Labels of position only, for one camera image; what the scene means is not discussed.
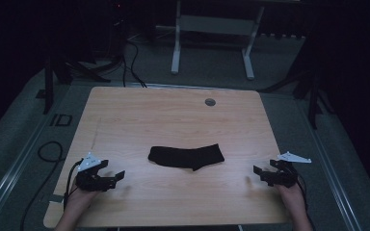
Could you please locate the black metal stand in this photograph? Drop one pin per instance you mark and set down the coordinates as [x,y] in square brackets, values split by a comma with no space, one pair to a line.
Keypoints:
[313,102]
[48,86]

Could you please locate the person's left hand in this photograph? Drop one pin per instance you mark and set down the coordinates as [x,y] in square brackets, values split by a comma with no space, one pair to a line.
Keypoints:
[78,200]

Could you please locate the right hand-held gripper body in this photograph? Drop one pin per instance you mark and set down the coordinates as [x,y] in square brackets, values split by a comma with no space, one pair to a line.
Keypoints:
[287,176]

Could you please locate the grey round table grommet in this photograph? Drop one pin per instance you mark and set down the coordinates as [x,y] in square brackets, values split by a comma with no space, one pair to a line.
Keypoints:
[210,102]

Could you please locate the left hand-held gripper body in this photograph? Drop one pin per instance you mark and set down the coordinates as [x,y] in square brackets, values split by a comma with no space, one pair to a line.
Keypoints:
[90,181]

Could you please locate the person's right hand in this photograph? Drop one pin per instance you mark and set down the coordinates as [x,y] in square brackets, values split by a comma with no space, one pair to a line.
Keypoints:
[294,199]

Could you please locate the white metal desk frame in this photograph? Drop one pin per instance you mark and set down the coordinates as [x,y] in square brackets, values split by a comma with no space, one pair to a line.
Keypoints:
[216,25]

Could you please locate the metal floor rail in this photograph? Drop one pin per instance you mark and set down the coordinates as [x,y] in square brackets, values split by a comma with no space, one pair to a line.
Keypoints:
[19,166]
[330,166]

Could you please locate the grey tape piece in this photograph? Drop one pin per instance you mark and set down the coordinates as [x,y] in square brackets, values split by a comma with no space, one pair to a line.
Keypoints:
[56,198]

